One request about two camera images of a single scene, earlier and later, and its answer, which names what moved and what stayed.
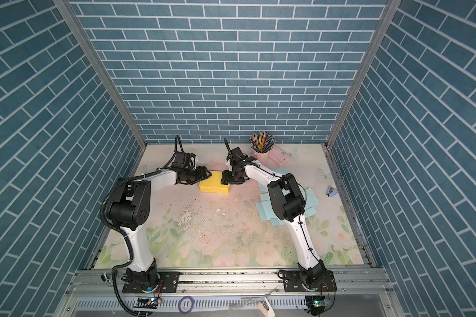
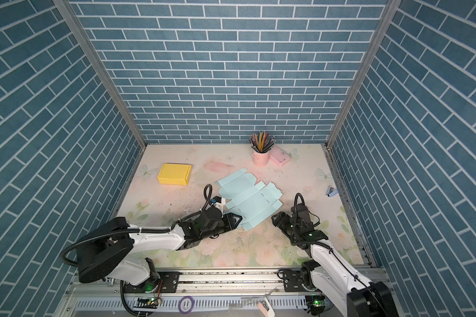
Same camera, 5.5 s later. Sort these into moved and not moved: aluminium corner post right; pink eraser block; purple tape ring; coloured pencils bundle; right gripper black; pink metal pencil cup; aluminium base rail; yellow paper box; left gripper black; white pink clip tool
Moved: right gripper black; left gripper black; yellow paper box
Not moved: aluminium corner post right; pink eraser block; white pink clip tool; pink metal pencil cup; coloured pencils bundle; purple tape ring; aluminium base rail
